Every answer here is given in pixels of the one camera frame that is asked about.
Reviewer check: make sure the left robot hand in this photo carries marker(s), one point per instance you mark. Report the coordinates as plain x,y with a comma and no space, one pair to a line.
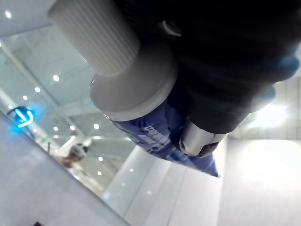
230,58

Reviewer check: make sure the blue toothpaste tube white cap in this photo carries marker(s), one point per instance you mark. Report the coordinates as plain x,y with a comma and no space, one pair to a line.
131,77

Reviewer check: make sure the wall mirror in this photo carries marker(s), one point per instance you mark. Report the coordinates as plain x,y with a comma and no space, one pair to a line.
77,113

